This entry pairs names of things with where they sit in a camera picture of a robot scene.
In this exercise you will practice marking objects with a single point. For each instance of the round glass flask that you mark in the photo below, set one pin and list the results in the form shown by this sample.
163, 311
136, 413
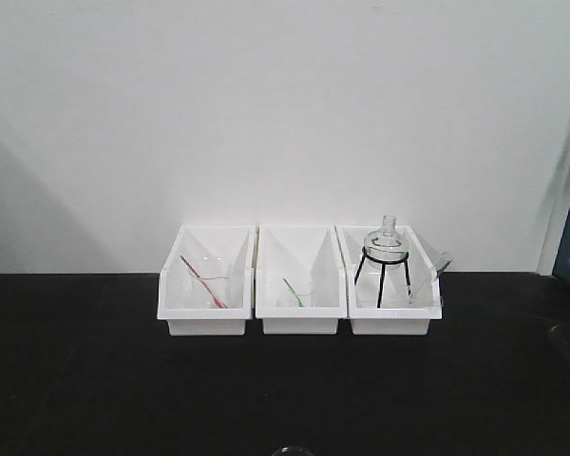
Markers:
385, 244

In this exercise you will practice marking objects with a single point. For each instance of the glass dish in left bin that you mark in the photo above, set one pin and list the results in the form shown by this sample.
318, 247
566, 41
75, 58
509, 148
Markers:
215, 267

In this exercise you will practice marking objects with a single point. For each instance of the middle white plastic bin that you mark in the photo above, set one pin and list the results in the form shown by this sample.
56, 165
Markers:
309, 258

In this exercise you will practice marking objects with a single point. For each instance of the clear glass test tube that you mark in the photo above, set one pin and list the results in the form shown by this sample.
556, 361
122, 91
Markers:
435, 271

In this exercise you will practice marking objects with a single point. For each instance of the green stirring rod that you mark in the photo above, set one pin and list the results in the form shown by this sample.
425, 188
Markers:
294, 293

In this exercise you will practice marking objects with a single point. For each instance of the left white plastic bin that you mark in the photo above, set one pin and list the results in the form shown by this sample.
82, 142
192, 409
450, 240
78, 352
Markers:
234, 245

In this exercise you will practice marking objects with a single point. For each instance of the clear glass beaker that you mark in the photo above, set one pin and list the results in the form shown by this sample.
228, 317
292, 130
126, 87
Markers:
290, 450

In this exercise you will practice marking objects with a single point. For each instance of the white plastic bin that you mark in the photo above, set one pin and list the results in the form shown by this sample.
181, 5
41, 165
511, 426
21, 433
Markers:
234, 245
397, 315
309, 258

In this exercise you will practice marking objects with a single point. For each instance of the right white plastic bin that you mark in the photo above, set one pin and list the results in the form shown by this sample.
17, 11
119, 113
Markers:
397, 315

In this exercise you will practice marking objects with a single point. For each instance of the red stirring rod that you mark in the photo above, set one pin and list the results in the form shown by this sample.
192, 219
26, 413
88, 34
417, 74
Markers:
204, 282

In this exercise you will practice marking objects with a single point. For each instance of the black wire tripod stand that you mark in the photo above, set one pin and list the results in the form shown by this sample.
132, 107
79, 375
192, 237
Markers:
383, 264

